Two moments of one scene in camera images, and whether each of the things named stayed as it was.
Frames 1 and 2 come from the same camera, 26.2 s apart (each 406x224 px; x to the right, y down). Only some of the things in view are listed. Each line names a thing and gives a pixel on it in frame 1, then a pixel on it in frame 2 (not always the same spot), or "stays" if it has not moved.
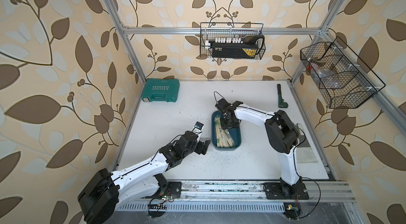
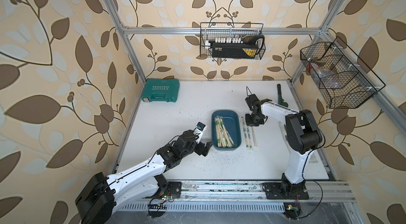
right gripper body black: x=226 y=124 → x=251 y=120
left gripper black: x=202 y=147 stays
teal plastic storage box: x=234 y=132 stays
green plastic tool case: x=166 y=89 stays
